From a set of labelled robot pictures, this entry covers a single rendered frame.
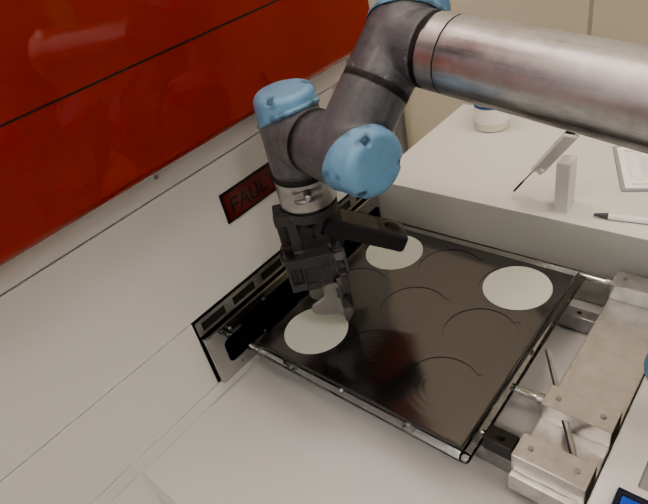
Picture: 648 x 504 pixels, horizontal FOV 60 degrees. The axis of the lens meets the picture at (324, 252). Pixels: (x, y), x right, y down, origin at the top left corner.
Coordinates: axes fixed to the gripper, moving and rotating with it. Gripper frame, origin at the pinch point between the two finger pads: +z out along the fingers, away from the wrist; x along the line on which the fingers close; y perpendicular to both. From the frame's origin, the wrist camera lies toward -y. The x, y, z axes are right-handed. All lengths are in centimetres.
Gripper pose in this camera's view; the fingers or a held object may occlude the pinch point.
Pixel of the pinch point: (351, 311)
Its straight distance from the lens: 84.4
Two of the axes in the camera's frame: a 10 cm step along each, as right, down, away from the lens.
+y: -9.7, 2.3, 0.1
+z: 1.9, 7.9, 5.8
